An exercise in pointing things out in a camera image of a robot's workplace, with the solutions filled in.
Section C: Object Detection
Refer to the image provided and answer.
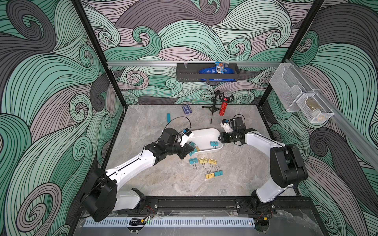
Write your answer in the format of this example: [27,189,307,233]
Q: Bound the right aluminium wall rail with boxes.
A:
[285,59,378,171]

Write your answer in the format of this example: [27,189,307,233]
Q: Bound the black microphone tripod stand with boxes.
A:
[201,90,221,124]

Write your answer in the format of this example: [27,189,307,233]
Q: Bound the black corner frame post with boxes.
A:
[257,0,325,107]

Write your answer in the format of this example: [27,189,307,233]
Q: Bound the yellow binder clip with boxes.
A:
[205,170,215,180]
[208,159,217,169]
[198,158,208,169]

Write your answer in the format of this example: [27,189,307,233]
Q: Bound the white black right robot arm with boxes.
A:
[218,117,308,210]

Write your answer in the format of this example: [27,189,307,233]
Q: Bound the blue package in shelf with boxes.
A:
[199,67,236,82]

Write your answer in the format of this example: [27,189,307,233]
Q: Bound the clear plastic wall bin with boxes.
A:
[270,63,306,112]

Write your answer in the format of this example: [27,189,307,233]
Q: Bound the red glitter microphone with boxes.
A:
[219,90,234,116]

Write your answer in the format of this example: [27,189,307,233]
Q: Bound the blue card box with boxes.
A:
[182,104,193,115]

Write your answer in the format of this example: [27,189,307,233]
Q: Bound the small clear wall bin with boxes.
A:
[296,92,334,124]

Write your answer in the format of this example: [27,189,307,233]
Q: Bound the white plastic storage box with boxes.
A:
[189,128,223,154]

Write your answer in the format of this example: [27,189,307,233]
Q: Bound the aluminium wall rail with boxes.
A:
[107,60,281,67]
[285,59,378,171]

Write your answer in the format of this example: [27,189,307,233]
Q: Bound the black left corner post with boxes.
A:
[71,0,127,109]

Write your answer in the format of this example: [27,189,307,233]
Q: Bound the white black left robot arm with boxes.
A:
[81,128,194,222]

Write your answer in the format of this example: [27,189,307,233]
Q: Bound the teal binder clip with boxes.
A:
[189,158,199,169]
[189,142,198,156]
[210,141,219,148]
[213,167,223,177]

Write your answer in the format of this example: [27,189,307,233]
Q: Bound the black wall shelf basket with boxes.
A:
[176,63,240,82]

